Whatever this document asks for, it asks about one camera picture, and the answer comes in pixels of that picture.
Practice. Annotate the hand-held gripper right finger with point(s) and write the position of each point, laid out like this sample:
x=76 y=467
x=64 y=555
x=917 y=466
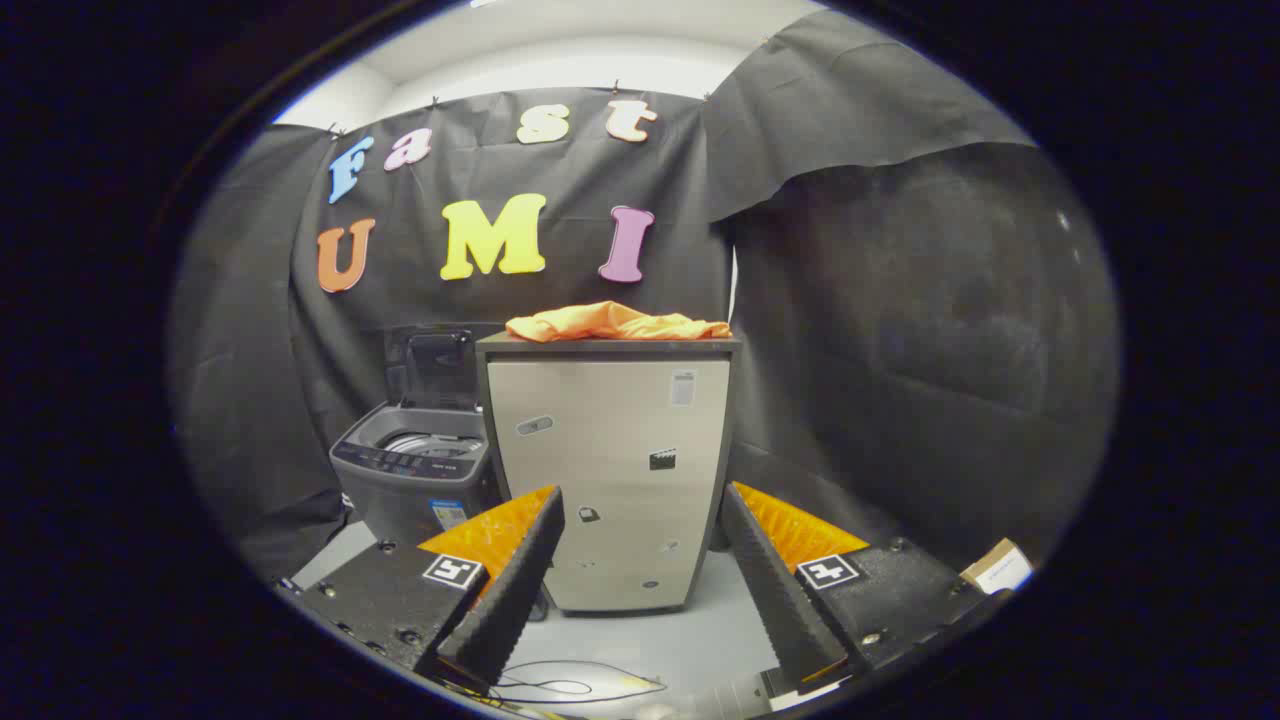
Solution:
x=770 y=590

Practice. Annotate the orange polo shirt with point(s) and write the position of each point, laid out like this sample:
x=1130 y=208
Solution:
x=610 y=323

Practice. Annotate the small cardboard box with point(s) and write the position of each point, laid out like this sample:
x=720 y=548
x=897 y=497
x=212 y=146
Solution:
x=995 y=567

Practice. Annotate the grey washing machine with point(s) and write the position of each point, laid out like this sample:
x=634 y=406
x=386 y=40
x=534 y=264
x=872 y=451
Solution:
x=410 y=480

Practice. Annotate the dark washing machine lid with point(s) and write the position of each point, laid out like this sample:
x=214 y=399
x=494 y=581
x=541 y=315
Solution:
x=435 y=365

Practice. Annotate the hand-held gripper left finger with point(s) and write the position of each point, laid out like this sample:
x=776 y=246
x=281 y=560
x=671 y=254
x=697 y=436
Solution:
x=515 y=590

